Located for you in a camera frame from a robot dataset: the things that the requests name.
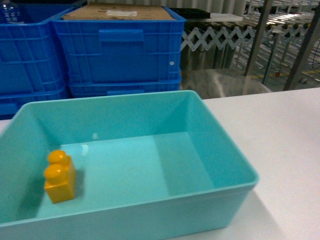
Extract top right blue crate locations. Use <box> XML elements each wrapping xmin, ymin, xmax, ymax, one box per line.
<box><xmin>52</xmin><ymin>7</ymin><xmax>186</xmax><ymax>85</ymax></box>

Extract clear water bottle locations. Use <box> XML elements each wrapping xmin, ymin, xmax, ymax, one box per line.
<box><xmin>0</xmin><ymin>0</ymin><xmax>22</xmax><ymax>24</ymax></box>

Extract brown cardboard sheet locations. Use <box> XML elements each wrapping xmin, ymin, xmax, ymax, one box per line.
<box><xmin>62</xmin><ymin>3</ymin><xmax>174</xmax><ymax>21</ymax></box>

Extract yellow toy block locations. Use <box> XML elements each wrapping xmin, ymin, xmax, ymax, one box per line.
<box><xmin>43</xmin><ymin>149</ymin><xmax>77</xmax><ymax>204</ymax></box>

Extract lower right blue crate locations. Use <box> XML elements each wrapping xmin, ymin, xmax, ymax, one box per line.
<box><xmin>68</xmin><ymin>78</ymin><xmax>182</xmax><ymax>98</ymax></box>

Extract lower middle blue crate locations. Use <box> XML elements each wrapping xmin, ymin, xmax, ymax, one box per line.
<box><xmin>0</xmin><ymin>86</ymin><xmax>72</xmax><ymax>120</ymax></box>

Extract top middle blue crate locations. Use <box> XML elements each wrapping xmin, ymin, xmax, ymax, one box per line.
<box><xmin>0</xmin><ymin>3</ymin><xmax>77</xmax><ymax>95</ymax></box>

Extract light teal plastic bin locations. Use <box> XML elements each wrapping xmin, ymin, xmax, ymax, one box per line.
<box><xmin>0</xmin><ymin>90</ymin><xmax>259</xmax><ymax>240</ymax></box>

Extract expandable roller conveyor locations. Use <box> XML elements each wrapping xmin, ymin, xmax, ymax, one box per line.
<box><xmin>181</xmin><ymin>0</ymin><xmax>320</xmax><ymax>91</ymax></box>

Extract blue crate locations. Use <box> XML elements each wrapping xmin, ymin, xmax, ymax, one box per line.
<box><xmin>0</xmin><ymin>86</ymin><xmax>72</xmax><ymax>120</ymax></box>
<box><xmin>68</xmin><ymin>78</ymin><xmax>182</xmax><ymax>98</ymax></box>
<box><xmin>0</xmin><ymin>3</ymin><xmax>77</xmax><ymax>95</ymax></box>
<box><xmin>52</xmin><ymin>7</ymin><xmax>186</xmax><ymax>85</ymax></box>

